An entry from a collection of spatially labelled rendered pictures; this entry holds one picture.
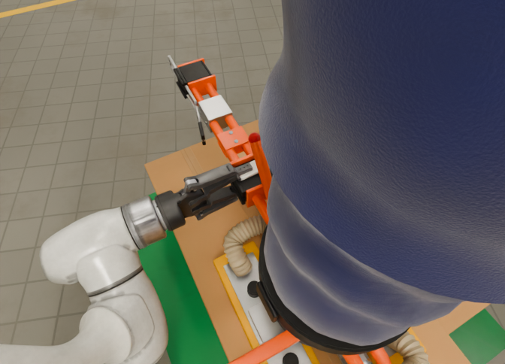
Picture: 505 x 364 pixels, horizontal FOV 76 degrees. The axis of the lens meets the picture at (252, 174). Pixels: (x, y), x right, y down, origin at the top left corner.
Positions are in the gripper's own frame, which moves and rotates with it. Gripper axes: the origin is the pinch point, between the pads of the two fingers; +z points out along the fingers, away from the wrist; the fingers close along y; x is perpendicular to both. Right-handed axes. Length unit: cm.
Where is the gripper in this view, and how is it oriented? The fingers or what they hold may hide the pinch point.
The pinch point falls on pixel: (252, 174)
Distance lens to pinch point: 68.9
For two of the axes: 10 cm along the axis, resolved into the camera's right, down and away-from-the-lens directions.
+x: 4.7, 7.2, -5.1
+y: 0.0, 5.7, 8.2
